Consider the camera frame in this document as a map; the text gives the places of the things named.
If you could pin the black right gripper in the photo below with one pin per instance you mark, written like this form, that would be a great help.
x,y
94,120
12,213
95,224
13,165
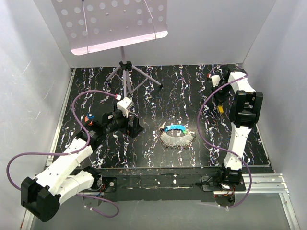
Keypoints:
x,y
219,99

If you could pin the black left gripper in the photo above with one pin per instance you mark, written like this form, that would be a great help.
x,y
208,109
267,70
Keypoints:
x,y
133,131

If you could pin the yellow capped key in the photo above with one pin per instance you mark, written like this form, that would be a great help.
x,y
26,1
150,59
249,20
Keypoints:
x,y
220,109

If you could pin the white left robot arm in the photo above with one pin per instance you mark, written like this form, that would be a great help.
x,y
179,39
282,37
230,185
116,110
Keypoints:
x,y
44,194

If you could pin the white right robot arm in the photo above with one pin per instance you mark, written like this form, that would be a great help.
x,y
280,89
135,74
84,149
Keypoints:
x,y
244,114

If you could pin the orange blue toy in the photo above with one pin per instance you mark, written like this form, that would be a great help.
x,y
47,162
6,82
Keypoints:
x,y
89,119

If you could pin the white perforated music stand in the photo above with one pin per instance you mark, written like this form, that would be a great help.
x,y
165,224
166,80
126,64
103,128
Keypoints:
x,y
97,25

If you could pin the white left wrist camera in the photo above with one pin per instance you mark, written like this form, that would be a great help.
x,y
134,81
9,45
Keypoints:
x,y
125,105

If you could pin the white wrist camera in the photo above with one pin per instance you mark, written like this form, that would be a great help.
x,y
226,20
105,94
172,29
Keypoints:
x,y
125,105
215,80

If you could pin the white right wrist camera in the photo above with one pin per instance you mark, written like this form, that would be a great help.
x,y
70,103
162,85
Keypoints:
x,y
215,80

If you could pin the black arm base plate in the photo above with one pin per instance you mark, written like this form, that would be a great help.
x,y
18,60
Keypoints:
x,y
166,184

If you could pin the aluminium rail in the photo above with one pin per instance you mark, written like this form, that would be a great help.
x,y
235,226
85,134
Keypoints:
x,y
267,207

